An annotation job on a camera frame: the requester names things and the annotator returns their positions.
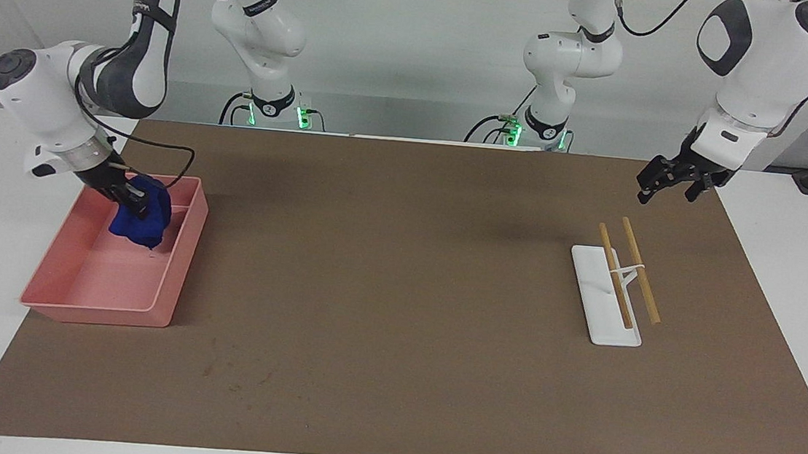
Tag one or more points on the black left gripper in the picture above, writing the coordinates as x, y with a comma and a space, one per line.
705, 171

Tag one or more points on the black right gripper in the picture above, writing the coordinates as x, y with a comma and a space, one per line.
107, 177

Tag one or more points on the blue towel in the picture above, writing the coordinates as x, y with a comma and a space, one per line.
144, 226

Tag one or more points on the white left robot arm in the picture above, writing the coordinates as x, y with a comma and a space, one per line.
769, 61

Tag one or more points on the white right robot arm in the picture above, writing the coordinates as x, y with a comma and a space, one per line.
57, 94

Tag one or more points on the white towel rack base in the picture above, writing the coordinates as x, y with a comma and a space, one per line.
605, 310

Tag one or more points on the wooden rack rod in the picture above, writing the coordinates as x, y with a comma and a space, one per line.
629, 230
604, 236

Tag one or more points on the pink plastic bin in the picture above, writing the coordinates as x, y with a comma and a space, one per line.
99, 281

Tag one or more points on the brown table mat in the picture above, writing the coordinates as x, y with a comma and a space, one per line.
398, 292

